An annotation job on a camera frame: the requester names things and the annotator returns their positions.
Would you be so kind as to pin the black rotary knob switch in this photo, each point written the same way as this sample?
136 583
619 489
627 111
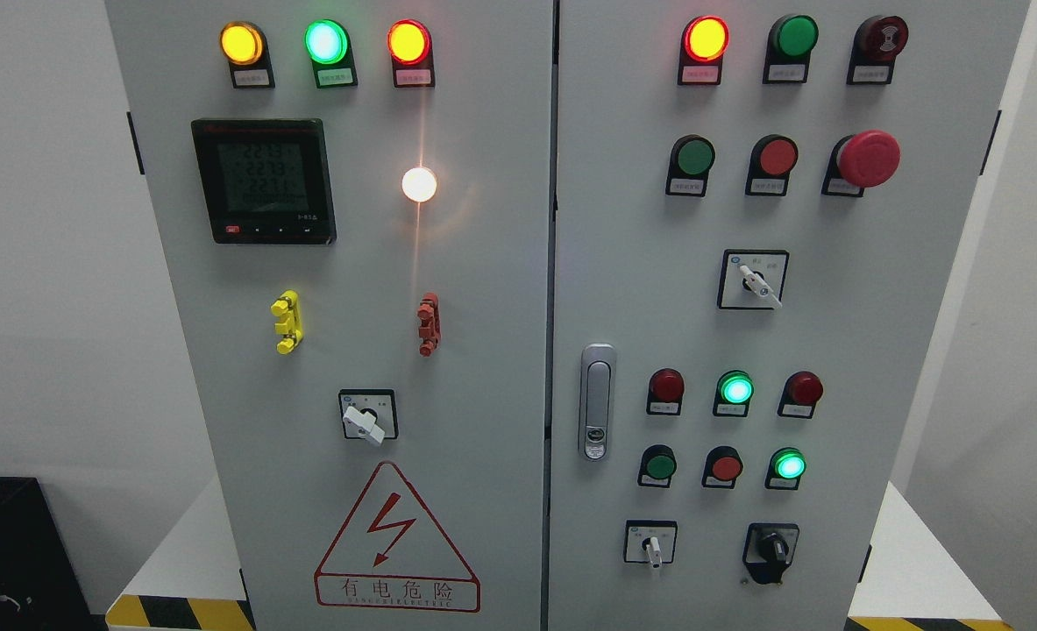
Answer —
769 550

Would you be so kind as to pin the grey electrical cabinet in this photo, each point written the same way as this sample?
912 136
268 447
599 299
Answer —
550 131

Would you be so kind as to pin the red terminal connector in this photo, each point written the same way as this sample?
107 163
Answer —
429 329

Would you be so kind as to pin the dark red indicator light left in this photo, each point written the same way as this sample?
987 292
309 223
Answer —
665 392

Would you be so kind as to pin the dark red indicator light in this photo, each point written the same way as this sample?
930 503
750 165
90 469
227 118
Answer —
665 392
800 394

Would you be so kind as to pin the bright white indicator lamp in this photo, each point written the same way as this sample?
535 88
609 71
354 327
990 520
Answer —
419 184

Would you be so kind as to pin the green push button lower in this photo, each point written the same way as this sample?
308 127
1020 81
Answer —
658 466

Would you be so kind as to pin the green push button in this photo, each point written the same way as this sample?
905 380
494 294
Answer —
691 159
658 466

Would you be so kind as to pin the lit green indicator middle row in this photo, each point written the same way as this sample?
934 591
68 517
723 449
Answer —
734 391

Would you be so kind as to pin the yellow terminal connector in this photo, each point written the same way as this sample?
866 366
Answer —
288 321

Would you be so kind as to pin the green push button upper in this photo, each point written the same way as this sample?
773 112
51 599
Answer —
691 159

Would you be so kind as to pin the red push button lower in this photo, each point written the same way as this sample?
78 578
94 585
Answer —
722 468

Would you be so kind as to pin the red push button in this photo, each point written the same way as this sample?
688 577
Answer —
722 468
770 164

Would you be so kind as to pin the red electric hazard warning sticker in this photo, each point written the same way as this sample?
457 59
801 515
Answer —
391 552

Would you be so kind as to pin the black digital power meter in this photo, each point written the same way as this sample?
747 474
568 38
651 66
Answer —
265 181

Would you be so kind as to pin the dark red indicator light right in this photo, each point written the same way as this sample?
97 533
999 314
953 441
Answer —
800 394

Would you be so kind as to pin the red-rimmed yellow indicator light left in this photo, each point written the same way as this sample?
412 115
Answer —
411 50

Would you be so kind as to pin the red-rimmed yellow indicator light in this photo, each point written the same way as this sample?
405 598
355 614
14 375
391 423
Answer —
704 41
411 50

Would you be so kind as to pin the red push button upper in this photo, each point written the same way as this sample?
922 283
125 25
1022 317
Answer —
770 164

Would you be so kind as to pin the lit green button lower right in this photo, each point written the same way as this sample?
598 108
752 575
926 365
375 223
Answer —
785 469

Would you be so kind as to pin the red-rimmed yellow indicator light right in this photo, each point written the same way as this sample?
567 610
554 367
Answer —
704 41

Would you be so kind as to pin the lit green indicator light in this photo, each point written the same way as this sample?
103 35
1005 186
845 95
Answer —
330 50

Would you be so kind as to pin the yellow indicator light top left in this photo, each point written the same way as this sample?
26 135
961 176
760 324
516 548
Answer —
246 51

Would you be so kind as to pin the red emergency stop button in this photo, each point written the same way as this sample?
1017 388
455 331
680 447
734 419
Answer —
860 161

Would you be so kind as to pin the dark green indicator light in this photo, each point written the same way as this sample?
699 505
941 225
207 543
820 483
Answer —
788 50

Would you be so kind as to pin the dark red buzzer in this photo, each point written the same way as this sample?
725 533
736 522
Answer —
877 43

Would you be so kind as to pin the black box lower left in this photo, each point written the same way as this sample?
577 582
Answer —
38 586

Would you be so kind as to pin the silver door lock handle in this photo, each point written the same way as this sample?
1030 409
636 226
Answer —
596 390

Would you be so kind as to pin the white selector switch left door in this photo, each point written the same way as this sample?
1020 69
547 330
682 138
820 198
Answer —
369 415

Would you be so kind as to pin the white selector switch upper right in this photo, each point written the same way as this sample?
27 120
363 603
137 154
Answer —
752 279

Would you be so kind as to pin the small white selector switch bottom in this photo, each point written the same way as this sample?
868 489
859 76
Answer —
651 542

